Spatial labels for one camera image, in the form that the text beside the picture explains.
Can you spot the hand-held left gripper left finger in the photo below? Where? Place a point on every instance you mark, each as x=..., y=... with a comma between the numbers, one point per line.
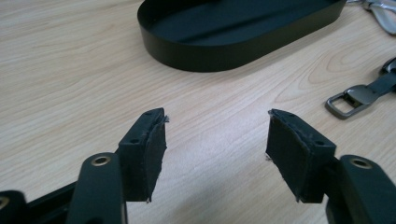
x=140, y=161

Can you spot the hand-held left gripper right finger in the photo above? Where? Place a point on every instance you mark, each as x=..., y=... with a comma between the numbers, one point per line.
x=295, y=158

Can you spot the black key rack with tray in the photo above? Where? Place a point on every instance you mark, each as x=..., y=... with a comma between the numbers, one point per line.
x=193, y=59

